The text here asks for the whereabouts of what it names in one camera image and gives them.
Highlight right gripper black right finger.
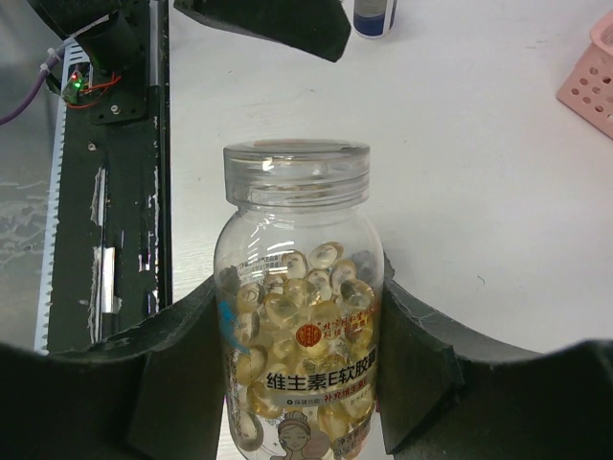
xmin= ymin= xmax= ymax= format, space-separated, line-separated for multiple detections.
xmin=377 ymin=266 xmax=612 ymax=459

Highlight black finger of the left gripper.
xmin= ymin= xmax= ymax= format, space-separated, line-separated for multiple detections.
xmin=173 ymin=0 xmax=352 ymax=62

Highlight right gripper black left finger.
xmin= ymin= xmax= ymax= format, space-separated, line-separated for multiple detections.
xmin=1 ymin=280 xmax=224 ymax=459

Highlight white bottle cap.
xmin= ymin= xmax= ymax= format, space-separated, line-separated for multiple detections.
xmin=352 ymin=0 xmax=397 ymax=38

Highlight glass pill bottle yellow pills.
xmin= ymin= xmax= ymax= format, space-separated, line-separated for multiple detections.
xmin=214 ymin=140 xmax=384 ymax=459

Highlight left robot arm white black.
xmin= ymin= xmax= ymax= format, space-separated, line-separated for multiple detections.
xmin=30 ymin=0 xmax=352 ymax=79

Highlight pink plastic basket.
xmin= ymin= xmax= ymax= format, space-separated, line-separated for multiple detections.
xmin=556 ymin=11 xmax=613 ymax=138

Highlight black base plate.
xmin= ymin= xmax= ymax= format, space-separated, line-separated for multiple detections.
xmin=45 ymin=0 xmax=173 ymax=356

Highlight white cable duct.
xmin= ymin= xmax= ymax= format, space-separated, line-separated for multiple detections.
xmin=33 ymin=40 xmax=92 ymax=356

